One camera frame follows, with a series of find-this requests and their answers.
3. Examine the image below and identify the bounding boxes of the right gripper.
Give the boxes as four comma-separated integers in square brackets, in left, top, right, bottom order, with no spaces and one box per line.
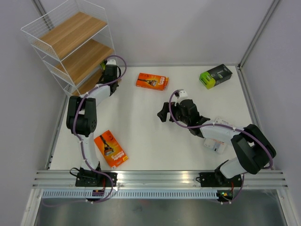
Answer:
[157,102,190,125]

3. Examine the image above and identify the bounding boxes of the black green razor box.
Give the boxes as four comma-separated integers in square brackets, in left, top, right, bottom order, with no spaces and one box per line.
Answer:
[100,60,107,71]
[199,64,233,89]

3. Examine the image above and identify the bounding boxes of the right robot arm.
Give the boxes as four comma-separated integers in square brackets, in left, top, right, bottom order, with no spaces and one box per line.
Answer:
[157,99,276,186]

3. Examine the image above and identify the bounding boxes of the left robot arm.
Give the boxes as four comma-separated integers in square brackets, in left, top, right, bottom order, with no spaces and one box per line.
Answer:
[66,60,121,186]

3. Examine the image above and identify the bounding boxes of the bottom wooden shelf board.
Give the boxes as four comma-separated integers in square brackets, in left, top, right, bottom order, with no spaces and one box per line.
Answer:
[69,68,117,96]

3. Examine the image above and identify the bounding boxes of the wooden shelf board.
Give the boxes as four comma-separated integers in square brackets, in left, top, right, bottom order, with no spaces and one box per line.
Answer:
[56,39,113,85]
[69,68,117,96]
[41,12,107,59]

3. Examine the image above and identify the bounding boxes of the middle wooden shelf board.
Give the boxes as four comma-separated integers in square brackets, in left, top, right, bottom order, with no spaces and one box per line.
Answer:
[56,39,113,85]

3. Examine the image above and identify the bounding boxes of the top wooden shelf board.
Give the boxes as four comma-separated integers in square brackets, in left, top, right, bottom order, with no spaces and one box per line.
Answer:
[41,12,107,59]

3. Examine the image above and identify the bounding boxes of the orange razor box far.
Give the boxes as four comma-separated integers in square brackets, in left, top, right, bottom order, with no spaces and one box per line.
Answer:
[136,73,169,91]

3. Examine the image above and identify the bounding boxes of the orange razor box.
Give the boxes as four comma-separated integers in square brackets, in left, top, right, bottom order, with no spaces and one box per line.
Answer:
[94,130,128,170]
[136,73,169,91]

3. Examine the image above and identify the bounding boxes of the orange razor box near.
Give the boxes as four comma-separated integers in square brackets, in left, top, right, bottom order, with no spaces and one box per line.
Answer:
[94,130,128,170]

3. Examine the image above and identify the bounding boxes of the white Gillette razor pack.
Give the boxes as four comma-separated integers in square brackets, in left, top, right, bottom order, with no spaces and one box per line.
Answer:
[203,117,230,154]

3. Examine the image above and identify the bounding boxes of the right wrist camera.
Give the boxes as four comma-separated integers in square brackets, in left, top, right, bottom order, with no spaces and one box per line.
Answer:
[176,89,188,102]

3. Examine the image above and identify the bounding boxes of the white wire shelf rack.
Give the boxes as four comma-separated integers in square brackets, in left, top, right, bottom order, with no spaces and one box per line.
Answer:
[21,0,115,96]

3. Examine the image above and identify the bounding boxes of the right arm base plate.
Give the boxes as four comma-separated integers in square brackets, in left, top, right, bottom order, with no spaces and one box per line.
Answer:
[199,172,242,188]

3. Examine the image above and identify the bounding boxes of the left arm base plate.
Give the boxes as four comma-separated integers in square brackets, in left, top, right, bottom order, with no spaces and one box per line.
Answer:
[75,169,118,187]

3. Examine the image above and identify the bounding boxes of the aluminium rail frame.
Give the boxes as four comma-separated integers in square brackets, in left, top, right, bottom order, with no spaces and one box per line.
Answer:
[32,170,288,190]

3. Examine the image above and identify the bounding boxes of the white slotted cable duct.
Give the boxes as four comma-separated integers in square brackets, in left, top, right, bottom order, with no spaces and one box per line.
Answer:
[42,189,232,199]

